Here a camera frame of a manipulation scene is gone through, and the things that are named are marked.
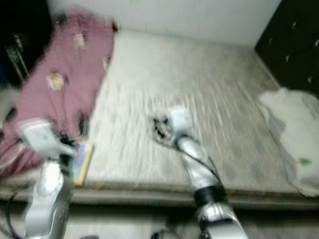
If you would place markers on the colourful picture book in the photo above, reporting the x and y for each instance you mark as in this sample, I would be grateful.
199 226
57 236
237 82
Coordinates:
82 164

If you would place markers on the white pillow with handwriting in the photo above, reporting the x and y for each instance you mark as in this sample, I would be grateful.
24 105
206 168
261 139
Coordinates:
289 124

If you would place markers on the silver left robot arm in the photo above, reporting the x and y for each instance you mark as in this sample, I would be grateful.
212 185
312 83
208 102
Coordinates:
45 204

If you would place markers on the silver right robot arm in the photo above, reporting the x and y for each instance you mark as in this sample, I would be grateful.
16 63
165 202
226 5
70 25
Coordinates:
204 174

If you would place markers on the white patterned mattress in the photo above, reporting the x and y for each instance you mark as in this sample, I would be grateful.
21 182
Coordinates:
179 84

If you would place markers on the pink printed blanket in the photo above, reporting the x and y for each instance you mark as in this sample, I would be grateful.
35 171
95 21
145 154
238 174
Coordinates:
70 64

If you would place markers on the black tower appliance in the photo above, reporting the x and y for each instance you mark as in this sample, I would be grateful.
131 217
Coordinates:
21 59

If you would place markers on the small green item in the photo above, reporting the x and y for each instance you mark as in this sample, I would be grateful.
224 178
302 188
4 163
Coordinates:
304 160

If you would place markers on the black tufted headboard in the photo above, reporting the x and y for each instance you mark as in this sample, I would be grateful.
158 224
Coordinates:
289 45

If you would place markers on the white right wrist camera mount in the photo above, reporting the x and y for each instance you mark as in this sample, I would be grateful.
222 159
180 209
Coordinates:
181 119

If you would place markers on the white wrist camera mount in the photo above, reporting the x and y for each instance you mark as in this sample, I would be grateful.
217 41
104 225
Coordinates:
37 133
181 119

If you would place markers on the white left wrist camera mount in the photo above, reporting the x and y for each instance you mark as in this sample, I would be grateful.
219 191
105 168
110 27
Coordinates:
37 133

